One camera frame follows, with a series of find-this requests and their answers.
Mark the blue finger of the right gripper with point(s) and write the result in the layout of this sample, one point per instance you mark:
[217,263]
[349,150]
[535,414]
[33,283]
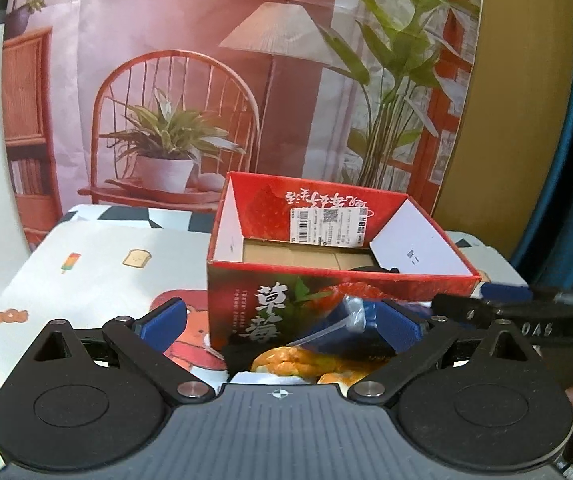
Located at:
[505,293]
[460,308]

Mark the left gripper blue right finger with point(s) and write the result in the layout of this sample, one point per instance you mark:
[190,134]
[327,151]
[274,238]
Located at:
[419,344]

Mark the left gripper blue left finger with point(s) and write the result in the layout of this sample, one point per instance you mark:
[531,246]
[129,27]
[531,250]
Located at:
[140,345]

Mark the black dotted glove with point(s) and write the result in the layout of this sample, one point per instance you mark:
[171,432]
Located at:
[239,356]

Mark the printed living room backdrop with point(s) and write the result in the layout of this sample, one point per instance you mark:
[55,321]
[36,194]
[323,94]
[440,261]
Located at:
[154,102]

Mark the cartoon printed tablecloth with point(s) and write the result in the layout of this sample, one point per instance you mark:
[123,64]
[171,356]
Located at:
[102,261]

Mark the red strawberry cardboard box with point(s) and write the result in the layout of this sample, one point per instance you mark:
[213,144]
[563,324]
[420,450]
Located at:
[285,251]

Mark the wooden door panel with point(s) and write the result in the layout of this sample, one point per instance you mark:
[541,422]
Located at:
[511,124]

